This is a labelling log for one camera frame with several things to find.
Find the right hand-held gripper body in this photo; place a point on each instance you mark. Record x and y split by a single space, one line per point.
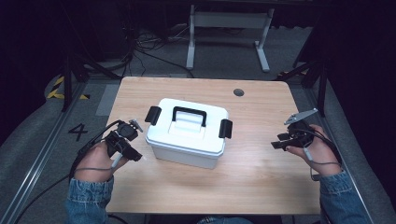
300 135

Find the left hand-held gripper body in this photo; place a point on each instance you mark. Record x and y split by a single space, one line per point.
115 141

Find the person's right hand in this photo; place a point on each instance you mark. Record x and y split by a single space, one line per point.
323 155

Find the person's left hand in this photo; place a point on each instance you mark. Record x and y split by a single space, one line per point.
93 163

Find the black tripod stand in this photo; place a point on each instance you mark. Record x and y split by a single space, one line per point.
322 90
67 84

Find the person's denim leg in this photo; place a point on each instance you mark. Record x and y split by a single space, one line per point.
222 221

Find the white metal desk frame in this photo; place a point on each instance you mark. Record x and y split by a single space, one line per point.
230 20

